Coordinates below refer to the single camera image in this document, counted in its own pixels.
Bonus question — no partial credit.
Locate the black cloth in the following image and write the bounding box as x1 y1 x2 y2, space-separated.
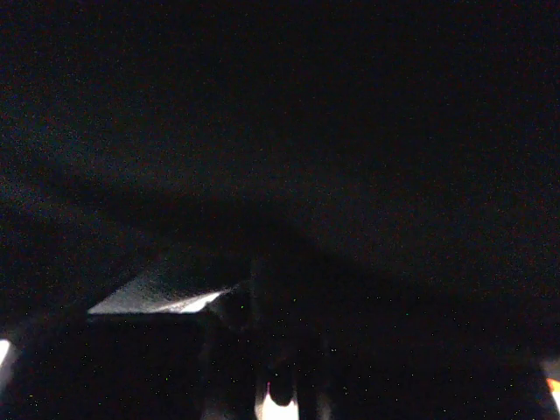
0 0 560 420

